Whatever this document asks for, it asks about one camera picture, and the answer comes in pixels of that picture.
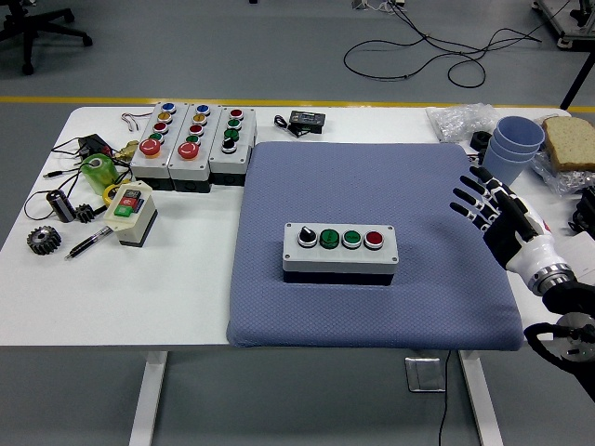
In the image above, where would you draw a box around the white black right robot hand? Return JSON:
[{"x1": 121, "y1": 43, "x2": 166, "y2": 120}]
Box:
[{"x1": 449, "y1": 165, "x2": 572, "y2": 282}]

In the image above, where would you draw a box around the grey four-button control box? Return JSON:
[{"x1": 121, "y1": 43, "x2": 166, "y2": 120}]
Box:
[
  {"x1": 208, "y1": 106, "x2": 258, "y2": 188},
  {"x1": 282, "y1": 221, "x2": 399, "y2": 285}
]

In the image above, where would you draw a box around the grey five-button emergency-stop box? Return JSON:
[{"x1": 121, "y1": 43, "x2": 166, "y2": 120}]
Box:
[
  {"x1": 129, "y1": 100, "x2": 191, "y2": 190},
  {"x1": 167, "y1": 102, "x2": 224, "y2": 192}
]

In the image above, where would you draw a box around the white flat card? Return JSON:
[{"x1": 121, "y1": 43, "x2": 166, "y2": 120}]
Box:
[{"x1": 552, "y1": 230, "x2": 595, "y2": 280}]

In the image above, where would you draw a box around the blue plastic cup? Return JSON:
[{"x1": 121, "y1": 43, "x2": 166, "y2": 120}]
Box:
[
  {"x1": 495, "y1": 115, "x2": 546, "y2": 157},
  {"x1": 488, "y1": 132, "x2": 543, "y2": 164},
  {"x1": 481, "y1": 141, "x2": 536, "y2": 187}
]

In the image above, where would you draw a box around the clear plastic bread wrap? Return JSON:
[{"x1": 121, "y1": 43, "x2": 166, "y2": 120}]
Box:
[{"x1": 532, "y1": 151, "x2": 595, "y2": 199}]

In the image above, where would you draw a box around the black clamp device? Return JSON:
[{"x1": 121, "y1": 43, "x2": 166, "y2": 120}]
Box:
[{"x1": 567, "y1": 187, "x2": 595, "y2": 233}]

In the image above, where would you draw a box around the bread slice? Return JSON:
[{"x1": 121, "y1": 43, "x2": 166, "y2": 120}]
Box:
[{"x1": 541, "y1": 115, "x2": 595, "y2": 173}]

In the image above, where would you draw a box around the clear plastic bag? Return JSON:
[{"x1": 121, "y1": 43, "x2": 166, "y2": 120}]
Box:
[{"x1": 426, "y1": 102, "x2": 497, "y2": 143}]

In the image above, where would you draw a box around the metal floor outlet plate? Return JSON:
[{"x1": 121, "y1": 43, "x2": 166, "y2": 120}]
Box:
[{"x1": 403, "y1": 356, "x2": 447, "y2": 394}]

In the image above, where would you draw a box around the white table leg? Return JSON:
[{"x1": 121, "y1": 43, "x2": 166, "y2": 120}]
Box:
[
  {"x1": 128, "y1": 350, "x2": 169, "y2": 446},
  {"x1": 457, "y1": 348, "x2": 506, "y2": 446}
]

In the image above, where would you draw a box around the blue-grey quilted mat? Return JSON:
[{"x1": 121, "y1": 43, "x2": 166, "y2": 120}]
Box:
[{"x1": 226, "y1": 141, "x2": 525, "y2": 350}]

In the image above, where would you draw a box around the black digital meter module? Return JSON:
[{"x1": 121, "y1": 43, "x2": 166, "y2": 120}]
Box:
[{"x1": 273, "y1": 110, "x2": 327, "y2": 139}]

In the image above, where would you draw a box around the brass fitting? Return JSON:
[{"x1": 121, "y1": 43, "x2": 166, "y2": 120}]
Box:
[{"x1": 113, "y1": 140, "x2": 140, "y2": 164}]

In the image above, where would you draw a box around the yellow tape roll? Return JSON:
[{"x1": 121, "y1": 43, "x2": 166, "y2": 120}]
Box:
[{"x1": 101, "y1": 178, "x2": 134, "y2": 208}]

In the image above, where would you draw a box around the black pen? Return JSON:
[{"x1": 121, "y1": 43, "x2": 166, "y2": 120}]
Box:
[{"x1": 64, "y1": 226, "x2": 115, "y2": 260}]

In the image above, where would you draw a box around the black power adapter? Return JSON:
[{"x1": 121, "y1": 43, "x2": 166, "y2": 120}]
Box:
[{"x1": 77, "y1": 133, "x2": 112, "y2": 159}]

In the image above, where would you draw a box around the small black gear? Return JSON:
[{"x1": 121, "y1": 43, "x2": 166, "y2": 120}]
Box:
[{"x1": 73, "y1": 203, "x2": 107, "y2": 225}]

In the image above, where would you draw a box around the black cylindrical capacitor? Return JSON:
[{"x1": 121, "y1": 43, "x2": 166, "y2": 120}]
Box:
[{"x1": 46, "y1": 189, "x2": 76, "y2": 224}]

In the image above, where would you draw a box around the large steel gear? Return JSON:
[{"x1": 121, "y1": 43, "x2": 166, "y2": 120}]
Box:
[{"x1": 26, "y1": 225, "x2": 63, "y2": 256}]

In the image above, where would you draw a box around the black office chair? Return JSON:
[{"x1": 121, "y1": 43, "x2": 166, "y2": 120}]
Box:
[{"x1": 0, "y1": 0, "x2": 94, "y2": 76}]

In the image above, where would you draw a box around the black outlet cable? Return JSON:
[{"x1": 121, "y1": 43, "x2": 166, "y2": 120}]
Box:
[{"x1": 436, "y1": 348, "x2": 453, "y2": 446}]

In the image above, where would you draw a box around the aluminium frame cart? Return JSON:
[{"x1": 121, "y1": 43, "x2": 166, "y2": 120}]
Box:
[{"x1": 532, "y1": 0, "x2": 595, "y2": 50}]

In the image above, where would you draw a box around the black floor cable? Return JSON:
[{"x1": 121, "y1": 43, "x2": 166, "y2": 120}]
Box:
[{"x1": 343, "y1": 0, "x2": 545, "y2": 89}]

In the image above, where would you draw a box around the cream red-green switch box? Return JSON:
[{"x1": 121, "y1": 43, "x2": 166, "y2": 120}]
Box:
[{"x1": 102, "y1": 180, "x2": 159, "y2": 248}]

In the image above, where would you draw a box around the red white wire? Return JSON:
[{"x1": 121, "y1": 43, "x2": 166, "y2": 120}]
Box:
[{"x1": 120, "y1": 111, "x2": 157, "y2": 134}]

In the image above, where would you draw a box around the black cable with jack plug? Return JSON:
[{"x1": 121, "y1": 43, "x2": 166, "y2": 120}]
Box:
[{"x1": 43, "y1": 157, "x2": 94, "y2": 182}]

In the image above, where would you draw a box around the thin black wire loop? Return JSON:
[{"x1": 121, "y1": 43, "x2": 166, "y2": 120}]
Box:
[{"x1": 22, "y1": 174, "x2": 84, "y2": 220}]

